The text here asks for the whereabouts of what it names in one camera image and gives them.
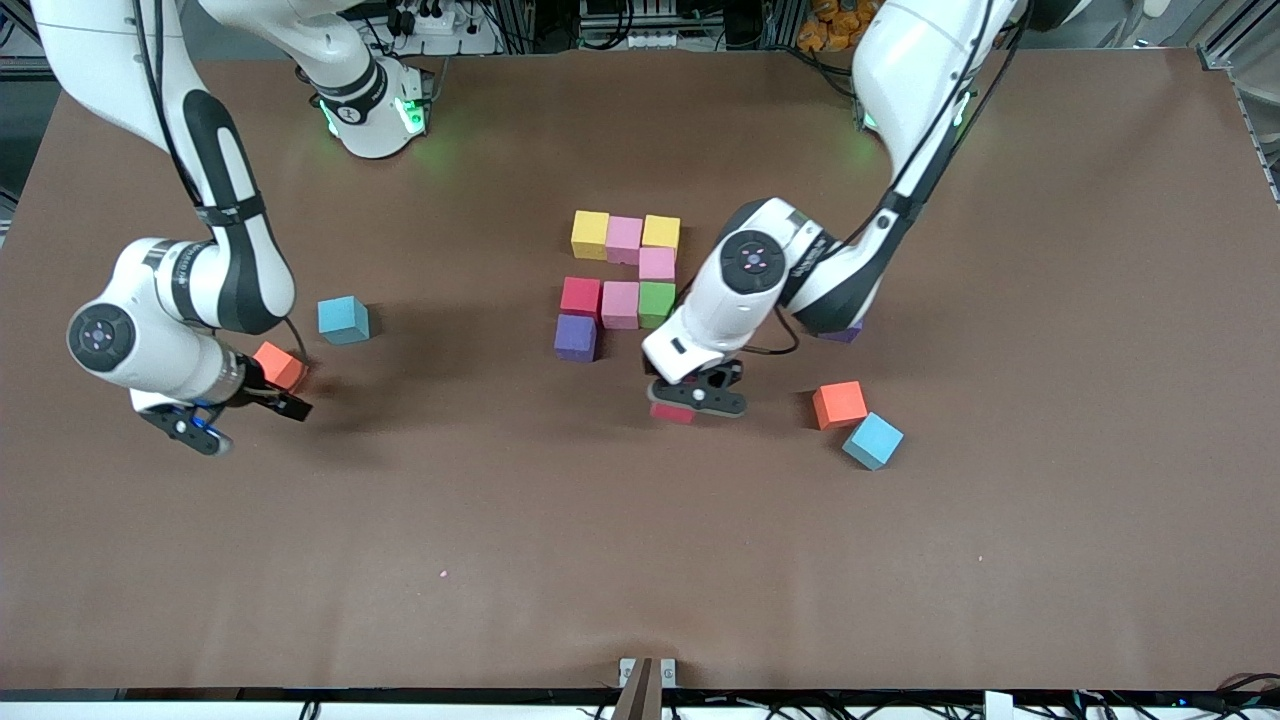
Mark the orange foam cube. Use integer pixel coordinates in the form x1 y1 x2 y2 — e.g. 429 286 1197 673
811 381 869 432
253 341 310 393

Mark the green foam cube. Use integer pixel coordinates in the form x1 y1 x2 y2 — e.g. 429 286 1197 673
638 282 678 331

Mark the cyan foam cube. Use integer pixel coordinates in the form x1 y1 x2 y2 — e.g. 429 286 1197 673
842 412 905 471
317 295 371 346

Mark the brown table mat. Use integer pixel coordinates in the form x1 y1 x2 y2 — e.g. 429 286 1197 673
0 50 1280 693

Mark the metal equipment rack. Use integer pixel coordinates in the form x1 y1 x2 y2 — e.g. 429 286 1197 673
578 0 726 53

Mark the bag of orange items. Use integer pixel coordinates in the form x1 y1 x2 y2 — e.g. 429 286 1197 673
797 0 881 53

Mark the white power strip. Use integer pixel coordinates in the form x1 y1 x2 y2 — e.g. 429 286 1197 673
385 0 456 36

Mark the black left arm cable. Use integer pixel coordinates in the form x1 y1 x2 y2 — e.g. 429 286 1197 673
742 0 1031 358

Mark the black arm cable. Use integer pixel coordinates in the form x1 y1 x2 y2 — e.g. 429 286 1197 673
742 0 1031 358
130 0 310 367

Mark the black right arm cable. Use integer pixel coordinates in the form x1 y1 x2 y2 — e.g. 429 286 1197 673
130 0 310 367

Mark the small metal bracket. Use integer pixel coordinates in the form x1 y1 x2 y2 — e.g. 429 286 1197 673
619 657 677 689

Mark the brown upright post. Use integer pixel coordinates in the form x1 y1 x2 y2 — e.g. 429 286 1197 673
612 658 665 720

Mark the aluminium frame profile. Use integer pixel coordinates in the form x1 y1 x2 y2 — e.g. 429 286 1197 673
1195 0 1280 71
0 0 131 83

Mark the dark cable bundle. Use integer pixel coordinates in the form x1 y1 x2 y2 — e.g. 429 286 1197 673
1215 672 1280 701

